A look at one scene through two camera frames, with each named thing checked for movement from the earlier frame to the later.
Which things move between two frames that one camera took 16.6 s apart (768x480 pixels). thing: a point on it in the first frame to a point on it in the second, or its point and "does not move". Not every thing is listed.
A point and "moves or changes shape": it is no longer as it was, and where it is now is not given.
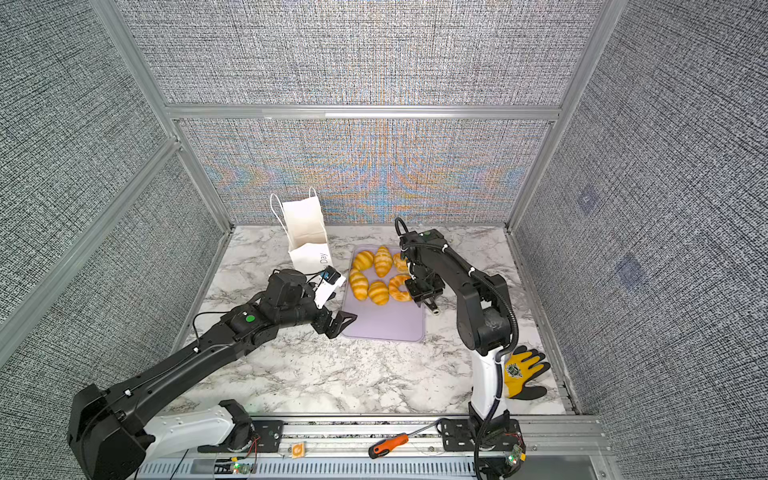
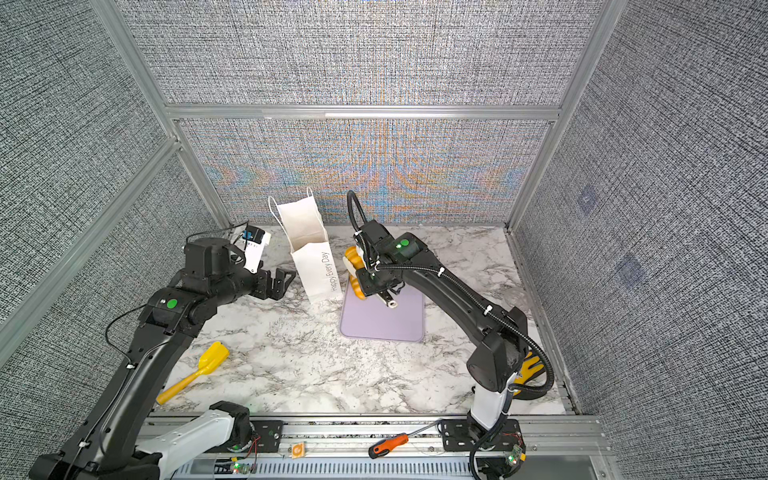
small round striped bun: x=378 y=292 moves or changes shape
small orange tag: x=297 y=450 does not move
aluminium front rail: x=566 y=447 does not move
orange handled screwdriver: x=384 y=446 does not move
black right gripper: x=419 y=296 to x=367 y=287
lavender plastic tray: x=393 y=321 does not move
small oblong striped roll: x=359 y=284 does not move
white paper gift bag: x=307 y=241 does not move
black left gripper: x=335 y=329 to x=281 y=284
